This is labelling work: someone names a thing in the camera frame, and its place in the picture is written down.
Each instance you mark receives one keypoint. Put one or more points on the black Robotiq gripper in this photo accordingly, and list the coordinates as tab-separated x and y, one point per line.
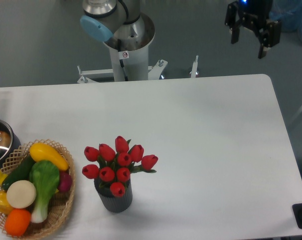
254	15

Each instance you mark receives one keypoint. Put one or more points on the red tulip bouquet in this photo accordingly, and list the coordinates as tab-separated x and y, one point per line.
112	167

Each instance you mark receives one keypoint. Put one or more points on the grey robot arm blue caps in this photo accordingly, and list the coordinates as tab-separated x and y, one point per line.
121	25

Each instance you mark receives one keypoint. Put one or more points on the dark grey ribbed vase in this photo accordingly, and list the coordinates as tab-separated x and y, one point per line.
112	203

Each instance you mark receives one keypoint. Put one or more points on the blue plastic bag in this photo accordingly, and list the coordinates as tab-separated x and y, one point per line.
290	14

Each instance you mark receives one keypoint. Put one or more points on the red radish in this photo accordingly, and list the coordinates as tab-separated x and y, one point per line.
65	182

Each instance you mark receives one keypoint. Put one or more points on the yellow squash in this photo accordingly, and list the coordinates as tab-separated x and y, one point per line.
40	151

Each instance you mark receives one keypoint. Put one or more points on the green bok choy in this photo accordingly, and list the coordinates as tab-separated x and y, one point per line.
45	177

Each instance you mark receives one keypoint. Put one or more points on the woven wicker basket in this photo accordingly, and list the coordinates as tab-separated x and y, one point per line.
60	204

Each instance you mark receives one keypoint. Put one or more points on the dark green cucumber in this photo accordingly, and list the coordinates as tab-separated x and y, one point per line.
21	172

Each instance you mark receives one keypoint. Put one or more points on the cream round bun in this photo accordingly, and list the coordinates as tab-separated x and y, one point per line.
21	194

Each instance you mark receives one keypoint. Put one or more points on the orange fruit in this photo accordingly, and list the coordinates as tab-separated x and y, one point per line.
17	222

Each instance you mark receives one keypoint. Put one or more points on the yellow bell pepper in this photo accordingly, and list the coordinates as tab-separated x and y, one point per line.
5	207

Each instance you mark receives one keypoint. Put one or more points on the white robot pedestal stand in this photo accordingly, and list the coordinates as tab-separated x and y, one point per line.
127	65

